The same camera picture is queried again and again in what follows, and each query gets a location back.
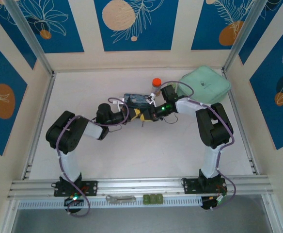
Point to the green terminal block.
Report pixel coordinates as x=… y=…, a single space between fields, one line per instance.
x=153 y=199

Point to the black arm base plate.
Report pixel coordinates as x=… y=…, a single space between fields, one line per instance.
x=191 y=185
x=90 y=188

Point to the aluminium front rail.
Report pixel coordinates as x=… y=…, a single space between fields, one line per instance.
x=141 y=185

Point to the starry night tin box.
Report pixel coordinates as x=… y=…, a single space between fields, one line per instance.
x=136 y=100

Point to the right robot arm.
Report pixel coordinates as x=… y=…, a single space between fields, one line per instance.
x=211 y=126

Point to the blue floral wall panel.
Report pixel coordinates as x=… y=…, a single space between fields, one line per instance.
x=59 y=24
x=156 y=36
x=265 y=36
x=260 y=109
x=204 y=24
x=1 y=72

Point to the aluminium side rail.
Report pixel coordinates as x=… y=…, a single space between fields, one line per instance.
x=243 y=126
x=38 y=126

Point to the green cylindrical bottle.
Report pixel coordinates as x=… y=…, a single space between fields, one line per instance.
x=173 y=85

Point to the mint green zip pouch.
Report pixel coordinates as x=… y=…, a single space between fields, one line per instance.
x=204 y=85

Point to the grey metal tool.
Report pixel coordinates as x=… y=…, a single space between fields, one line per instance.
x=121 y=199

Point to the aluminium frame post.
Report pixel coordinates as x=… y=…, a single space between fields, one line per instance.
x=243 y=34
x=27 y=34

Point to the orange cap white bottle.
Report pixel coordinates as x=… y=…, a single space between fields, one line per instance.
x=157 y=82

